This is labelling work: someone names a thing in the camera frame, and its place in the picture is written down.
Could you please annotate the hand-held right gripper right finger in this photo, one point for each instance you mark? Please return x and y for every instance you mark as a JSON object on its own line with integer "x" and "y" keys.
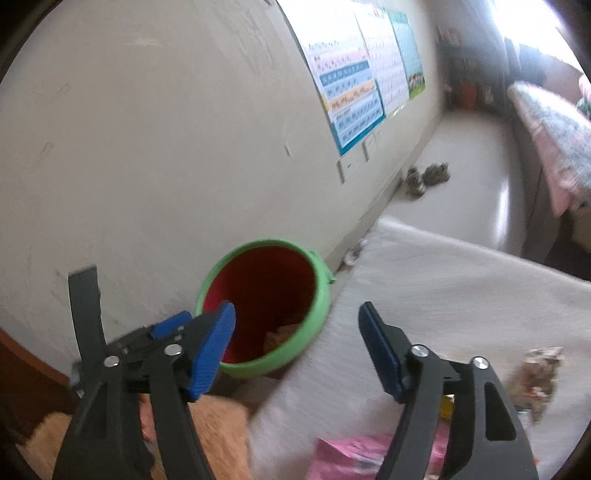
{"x": 381, "y": 355}

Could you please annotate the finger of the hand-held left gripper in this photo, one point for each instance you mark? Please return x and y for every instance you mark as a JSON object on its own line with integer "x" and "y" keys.
{"x": 85, "y": 314}
{"x": 171, "y": 324}

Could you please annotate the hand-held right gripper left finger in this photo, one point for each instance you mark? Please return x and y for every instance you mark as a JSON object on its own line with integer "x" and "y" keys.
{"x": 210, "y": 355}

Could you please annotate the green bucket with red inside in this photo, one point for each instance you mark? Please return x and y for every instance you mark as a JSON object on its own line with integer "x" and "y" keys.
{"x": 322, "y": 304}

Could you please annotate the silver printed wrapper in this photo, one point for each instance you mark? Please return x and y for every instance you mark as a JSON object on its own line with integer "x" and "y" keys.
{"x": 540, "y": 369}

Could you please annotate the orange paper scrap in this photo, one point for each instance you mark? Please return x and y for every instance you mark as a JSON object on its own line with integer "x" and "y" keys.
{"x": 281, "y": 341}

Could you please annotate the tan fluffy blanket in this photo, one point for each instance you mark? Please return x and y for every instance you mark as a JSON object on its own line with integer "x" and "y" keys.
{"x": 217, "y": 434}

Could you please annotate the small yellow wrapper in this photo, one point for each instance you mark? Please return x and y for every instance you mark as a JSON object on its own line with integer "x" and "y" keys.
{"x": 447, "y": 407}

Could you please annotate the white fleece blanket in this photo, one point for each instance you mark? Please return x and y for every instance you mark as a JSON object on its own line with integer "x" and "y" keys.
{"x": 438, "y": 286}

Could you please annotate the brown wooden furniture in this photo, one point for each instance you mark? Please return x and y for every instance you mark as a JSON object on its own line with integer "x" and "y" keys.
{"x": 27, "y": 383}

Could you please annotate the pink plastic packet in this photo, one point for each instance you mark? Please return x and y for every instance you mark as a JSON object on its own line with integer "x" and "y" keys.
{"x": 351, "y": 457}

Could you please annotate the small red bin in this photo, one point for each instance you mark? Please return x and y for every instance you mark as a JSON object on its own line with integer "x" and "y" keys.
{"x": 466, "y": 96}

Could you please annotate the pink floral quilt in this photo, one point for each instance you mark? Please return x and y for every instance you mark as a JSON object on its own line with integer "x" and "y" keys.
{"x": 554, "y": 138}

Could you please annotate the dark shelf unit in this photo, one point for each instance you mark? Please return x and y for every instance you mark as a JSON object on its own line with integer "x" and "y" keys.
{"x": 461, "y": 60}

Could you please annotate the dark cloth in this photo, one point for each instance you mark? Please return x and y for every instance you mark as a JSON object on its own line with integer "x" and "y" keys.
{"x": 531, "y": 60}

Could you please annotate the white wall socket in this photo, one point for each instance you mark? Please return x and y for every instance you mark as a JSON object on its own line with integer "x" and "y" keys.
{"x": 371, "y": 145}
{"x": 348, "y": 170}

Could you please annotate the blue bordered wall poster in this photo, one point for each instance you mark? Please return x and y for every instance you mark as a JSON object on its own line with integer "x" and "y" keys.
{"x": 341, "y": 92}

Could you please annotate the white pink wall poster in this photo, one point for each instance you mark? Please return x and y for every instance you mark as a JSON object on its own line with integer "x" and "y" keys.
{"x": 383, "y": 60}

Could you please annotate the teal wall poster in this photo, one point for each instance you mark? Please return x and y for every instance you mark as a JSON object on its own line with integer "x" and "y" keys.
{"x": 408, "y": 46}

